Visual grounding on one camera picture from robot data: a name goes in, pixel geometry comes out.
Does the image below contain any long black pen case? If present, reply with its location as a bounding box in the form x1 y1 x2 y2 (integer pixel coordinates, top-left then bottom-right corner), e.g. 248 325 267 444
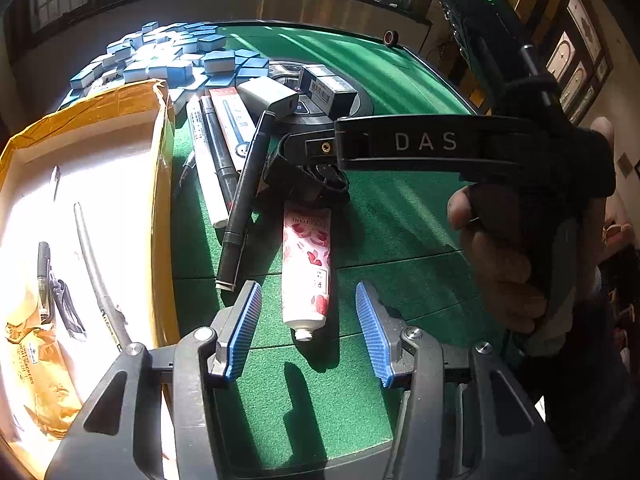
216 110 276 292

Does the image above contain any pink rose hand cream tube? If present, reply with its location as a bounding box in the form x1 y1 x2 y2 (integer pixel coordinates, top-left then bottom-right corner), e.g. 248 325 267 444
281 202 331 342

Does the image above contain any yellow cardboard box tray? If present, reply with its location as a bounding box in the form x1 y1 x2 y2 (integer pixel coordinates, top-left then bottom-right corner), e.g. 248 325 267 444
1 79 179 479

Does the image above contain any white orange ointment box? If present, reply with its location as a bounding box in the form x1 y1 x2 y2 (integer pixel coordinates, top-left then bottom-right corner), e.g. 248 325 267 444
209 87 256 172

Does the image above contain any white silver pen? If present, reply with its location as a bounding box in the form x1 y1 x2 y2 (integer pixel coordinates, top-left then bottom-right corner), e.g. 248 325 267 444
49 166 61 203

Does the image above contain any person's right hand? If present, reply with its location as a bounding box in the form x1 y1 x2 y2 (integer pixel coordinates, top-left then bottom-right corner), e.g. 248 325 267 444
446 115 615 335

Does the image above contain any black red marker pen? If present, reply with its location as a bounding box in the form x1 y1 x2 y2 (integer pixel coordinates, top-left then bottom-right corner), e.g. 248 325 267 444
201 94 239 211

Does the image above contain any white paint marker pen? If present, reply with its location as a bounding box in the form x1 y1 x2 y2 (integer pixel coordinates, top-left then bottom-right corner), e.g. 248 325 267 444
186 94 229 229

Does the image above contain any black tape roll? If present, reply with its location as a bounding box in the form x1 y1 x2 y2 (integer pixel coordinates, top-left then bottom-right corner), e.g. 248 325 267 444
383 29 399 49

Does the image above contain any yellow crumpled packet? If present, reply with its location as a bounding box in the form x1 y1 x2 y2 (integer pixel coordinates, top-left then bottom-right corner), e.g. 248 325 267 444
6 286 82 440

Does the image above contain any black white cigarette box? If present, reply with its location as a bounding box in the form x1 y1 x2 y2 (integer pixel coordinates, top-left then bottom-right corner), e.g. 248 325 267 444
298 64 357 120

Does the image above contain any round table centre console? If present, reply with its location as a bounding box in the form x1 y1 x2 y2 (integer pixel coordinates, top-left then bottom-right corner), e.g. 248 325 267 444
268 58 374 136

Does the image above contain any white phone charger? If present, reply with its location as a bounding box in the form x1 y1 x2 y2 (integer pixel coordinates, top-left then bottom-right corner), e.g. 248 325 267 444
236 76 298 120

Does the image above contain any blue white mahjong tile pile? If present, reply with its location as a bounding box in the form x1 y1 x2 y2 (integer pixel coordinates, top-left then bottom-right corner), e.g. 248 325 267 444
58 21 270 110

